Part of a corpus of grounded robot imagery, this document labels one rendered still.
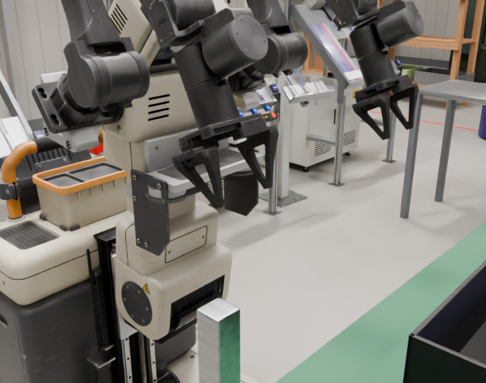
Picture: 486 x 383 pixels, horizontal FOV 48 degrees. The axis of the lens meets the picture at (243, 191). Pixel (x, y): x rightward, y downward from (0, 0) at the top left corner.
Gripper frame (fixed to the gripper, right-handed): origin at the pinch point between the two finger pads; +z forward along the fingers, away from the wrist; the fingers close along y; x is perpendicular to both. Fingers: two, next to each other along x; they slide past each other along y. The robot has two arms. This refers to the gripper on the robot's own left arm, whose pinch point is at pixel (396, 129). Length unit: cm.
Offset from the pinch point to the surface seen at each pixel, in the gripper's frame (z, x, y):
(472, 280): 17.3, -22.5, -35.8
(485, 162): 63, 127, 354
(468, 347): 26.3, -18.6, -34.6
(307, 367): 21, -6, -49
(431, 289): 23.2, -9.4, -22.6
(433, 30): -100, 331, 828
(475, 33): -50, 175, 556
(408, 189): 46, 117, 205
